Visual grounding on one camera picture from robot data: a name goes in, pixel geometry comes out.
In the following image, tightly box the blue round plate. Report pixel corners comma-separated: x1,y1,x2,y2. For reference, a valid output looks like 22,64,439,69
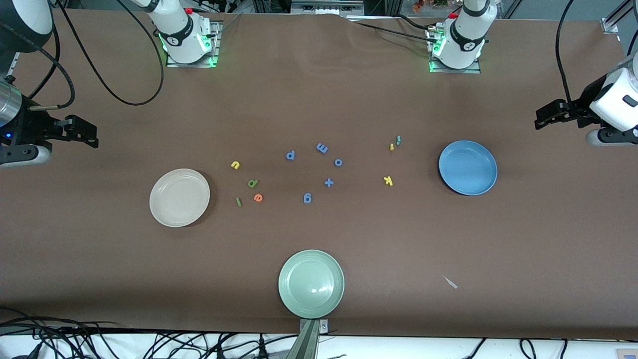
438,140,498,196

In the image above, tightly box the beige round plate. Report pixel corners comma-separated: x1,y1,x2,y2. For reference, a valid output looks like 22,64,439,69
149,169,211,228

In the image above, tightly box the brown paper table cover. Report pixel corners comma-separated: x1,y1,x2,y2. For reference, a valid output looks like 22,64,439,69
0,7,638,341

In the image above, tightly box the grey equipment box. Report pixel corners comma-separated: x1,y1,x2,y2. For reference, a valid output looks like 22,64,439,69
291,0,365,16

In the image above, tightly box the pale green round plate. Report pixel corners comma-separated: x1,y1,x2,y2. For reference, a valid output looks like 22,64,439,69
278,249,345,319

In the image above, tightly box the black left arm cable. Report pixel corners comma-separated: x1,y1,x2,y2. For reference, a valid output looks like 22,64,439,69
556,0,638,108

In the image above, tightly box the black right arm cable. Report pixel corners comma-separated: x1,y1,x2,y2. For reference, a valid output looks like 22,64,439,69
0,0,165,110

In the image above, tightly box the aluminium table frame rail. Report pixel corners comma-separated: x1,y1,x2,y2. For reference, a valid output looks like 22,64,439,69
4,50,21,83
601,0,638,34

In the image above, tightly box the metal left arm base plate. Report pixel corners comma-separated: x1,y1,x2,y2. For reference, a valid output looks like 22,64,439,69
428,27,482,75

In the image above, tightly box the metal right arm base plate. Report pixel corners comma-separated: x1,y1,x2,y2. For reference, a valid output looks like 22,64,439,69
165,20,221,68

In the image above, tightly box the black cable to arm base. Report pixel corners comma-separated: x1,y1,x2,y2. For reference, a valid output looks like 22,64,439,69
347,14,444,40

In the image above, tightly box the grey metal camera stand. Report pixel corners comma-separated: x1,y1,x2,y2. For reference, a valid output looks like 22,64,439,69
286,319,329,359

